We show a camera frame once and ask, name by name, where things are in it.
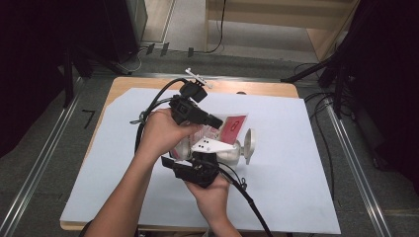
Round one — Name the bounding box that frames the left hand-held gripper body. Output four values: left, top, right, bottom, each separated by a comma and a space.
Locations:
168, 67, 215, 126

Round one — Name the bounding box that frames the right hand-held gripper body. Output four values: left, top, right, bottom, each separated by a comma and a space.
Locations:
171, 137, 239, 190

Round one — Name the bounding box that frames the red and white pouch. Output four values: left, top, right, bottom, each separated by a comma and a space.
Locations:
171, 113, 249, 161

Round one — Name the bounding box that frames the white lidded jug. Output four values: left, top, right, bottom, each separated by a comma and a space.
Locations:
171, 127, 257, 168

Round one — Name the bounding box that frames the person's left hand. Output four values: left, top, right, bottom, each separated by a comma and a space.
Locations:
135, 108, 203, 163

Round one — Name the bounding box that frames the person's right hand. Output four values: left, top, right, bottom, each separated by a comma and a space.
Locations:
184, 173, 231, 222

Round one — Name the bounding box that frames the white paper sheet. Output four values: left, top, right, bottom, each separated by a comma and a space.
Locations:
60, 87, 342, 235

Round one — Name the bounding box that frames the black cabinet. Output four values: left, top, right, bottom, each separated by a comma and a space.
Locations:
102, 0, 148, 64

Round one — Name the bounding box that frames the black stand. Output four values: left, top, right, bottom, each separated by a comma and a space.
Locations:
280, 48, 351, 117

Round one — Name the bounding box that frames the wooden shelf unit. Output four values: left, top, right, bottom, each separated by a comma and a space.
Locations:
204, 0, 360, 62

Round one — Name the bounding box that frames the dark curtain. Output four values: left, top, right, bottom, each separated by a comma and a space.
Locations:
332, 0, 419, 196
0, 0, 107, 159

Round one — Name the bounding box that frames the left hand-held gripper cable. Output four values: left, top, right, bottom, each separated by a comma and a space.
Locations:
129, 77, 191, 156

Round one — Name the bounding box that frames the hand-held gripper cable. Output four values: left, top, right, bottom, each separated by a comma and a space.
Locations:
216, 166, 275, 237
129, 77, 191, 156

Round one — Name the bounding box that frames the right hand-held gripper cable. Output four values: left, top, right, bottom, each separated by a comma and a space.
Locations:
216, 166, 275, 237

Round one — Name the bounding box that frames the hanging black cable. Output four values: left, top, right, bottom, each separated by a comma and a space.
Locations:
206, 0, 228, 54

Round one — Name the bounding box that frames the thin black cable loop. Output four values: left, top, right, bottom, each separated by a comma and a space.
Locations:
293, 62, 319, 77

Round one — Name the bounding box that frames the black floor cable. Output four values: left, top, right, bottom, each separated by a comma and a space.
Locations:
302, 92, 336, 201

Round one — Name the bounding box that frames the metal floor rail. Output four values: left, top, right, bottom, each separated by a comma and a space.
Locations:
324, 98, 393, 237
0, 77, 84, 237

